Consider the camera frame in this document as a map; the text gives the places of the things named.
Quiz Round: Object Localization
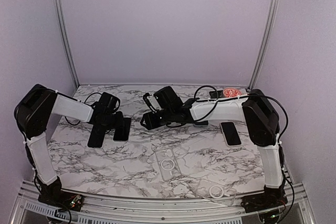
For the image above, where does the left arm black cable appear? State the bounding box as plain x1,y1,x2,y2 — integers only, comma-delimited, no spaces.
62,92,106,126

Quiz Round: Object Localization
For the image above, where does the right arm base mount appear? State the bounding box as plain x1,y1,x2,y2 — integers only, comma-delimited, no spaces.
240,186,288,213

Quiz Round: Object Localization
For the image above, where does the aluminium frame post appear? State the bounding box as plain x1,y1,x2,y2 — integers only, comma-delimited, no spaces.
248,0,279,90
54,0,80,89

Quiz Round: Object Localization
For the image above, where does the black patterned tray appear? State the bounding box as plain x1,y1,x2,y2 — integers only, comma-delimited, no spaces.
209,90,225,99

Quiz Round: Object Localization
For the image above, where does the left aluminium frame post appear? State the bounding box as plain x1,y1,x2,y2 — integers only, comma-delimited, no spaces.
54,0,80,89

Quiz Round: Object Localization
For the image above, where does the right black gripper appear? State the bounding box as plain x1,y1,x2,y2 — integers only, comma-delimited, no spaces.
140,108,174,130

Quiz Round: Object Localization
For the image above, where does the front aluminium rail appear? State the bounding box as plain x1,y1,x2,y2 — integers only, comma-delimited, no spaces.
9,182,316,223

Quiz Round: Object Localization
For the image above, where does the black smartphone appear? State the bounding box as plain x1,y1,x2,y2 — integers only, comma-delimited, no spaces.
220,122,241,147
87,125,106,148
113,118,131,142

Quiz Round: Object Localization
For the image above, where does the clear magsafe phone case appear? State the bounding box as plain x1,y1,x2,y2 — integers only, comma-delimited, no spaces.
193,178,237,206

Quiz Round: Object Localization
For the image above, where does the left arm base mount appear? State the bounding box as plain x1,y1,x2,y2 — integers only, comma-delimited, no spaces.
34,176,84,211

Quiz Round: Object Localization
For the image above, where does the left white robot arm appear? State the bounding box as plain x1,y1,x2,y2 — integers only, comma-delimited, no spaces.
14,84,131,186

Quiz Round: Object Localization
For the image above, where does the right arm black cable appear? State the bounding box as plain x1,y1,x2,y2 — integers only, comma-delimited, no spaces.
167,85,296,209

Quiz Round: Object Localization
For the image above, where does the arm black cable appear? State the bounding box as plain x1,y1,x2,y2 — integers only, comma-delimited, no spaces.
167,85,296,209
62,92,106,126

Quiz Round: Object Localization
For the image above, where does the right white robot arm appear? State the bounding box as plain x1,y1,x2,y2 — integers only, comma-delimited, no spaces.
140,86,284,207

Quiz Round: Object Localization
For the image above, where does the right aluminium frame post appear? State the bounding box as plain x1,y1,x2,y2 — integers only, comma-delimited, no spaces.
248,0,279,90

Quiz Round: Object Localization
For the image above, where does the pink smartphone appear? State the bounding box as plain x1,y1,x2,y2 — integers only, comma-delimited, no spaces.
193,121,209,127

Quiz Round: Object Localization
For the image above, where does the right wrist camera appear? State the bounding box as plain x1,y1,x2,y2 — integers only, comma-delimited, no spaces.
143,93,157,112

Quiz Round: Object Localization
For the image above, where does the red patterned bowl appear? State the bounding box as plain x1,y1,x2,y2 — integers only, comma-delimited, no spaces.
223,88,242,98

